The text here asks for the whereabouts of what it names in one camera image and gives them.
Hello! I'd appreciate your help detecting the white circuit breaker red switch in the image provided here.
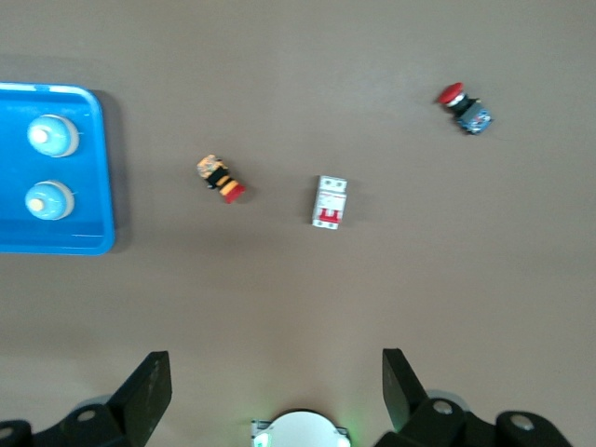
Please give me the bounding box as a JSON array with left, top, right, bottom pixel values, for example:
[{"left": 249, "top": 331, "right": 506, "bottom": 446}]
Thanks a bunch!
[{"left": 311, "top": 174, "right": 349, "bottom": 229}]

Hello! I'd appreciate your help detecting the blue bell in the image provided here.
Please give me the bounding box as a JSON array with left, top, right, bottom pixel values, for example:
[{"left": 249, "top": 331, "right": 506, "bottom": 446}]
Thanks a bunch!
[
  {"left": 23, "top": 180, "right": 75, "bottom": 222},
  {"left": 26, "top": 114, "right": 81, "bottom": 158}
]

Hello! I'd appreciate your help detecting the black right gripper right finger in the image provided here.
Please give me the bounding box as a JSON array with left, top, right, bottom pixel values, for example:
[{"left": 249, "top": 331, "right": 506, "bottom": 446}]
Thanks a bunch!
[{"left": 374, "top": 347, "right": 576, "bottom": 447}]

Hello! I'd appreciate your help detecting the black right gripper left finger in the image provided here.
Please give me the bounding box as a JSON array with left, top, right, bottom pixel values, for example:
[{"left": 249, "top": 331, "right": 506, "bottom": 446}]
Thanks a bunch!
[{"left": 0, "top": 351, "right": 172, "bottom": 447}]

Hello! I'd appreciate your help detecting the blue plastic tray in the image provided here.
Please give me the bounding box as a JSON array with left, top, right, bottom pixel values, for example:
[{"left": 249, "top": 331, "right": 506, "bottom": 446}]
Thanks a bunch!
[{"left": 0, "top": 82, "right": 116, "bottom": 256}]

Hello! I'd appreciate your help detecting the brown table mat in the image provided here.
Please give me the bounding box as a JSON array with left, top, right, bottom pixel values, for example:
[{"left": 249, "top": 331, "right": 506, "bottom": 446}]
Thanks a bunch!
[{"left": 0, "top": 0, "right": 596, "bottom": 447}]

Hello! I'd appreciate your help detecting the red yellow emergency stop switch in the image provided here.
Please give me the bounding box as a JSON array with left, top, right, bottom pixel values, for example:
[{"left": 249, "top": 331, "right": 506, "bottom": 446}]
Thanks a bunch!
[{"left": 195, "top": 154, "right": 247, "bottom": 205}]

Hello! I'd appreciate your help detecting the red push button blue base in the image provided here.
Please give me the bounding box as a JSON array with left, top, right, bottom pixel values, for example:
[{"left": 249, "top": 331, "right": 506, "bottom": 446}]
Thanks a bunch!
[{"left": 436, "top": 82, "right": 495, "bottom": 136}]

